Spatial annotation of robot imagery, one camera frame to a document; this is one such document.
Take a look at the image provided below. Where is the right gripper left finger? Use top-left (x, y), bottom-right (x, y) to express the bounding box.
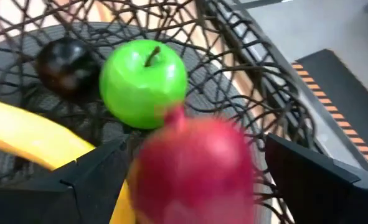
top-left (0, 136), bottom-right (132, 224)

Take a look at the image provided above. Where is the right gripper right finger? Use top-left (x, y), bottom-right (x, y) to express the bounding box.
top-left (265, 133), bottom-right (368, 224)

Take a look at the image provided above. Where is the yellow banana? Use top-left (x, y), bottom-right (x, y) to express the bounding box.
top-left (0, 98), bottom-right (138, 224)

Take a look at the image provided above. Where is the red pomegranate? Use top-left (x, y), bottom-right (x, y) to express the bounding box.
top-left (129, 105), bottom-right (256, 224)

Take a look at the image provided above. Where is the dark glossy plum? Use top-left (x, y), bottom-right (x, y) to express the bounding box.
top-left (35, 36), bottom-right (100, 100)

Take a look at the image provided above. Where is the green apple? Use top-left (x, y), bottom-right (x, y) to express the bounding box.
top-left (98, 39), bottom-right (189, 130)

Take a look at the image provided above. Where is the black orange-striped floor mat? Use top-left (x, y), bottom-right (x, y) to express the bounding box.
top-left (291, 48), bottom-right (368, 177)

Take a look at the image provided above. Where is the black wire basket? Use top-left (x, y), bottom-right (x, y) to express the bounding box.
top-left (0, 0), bottom-right (328, 224)

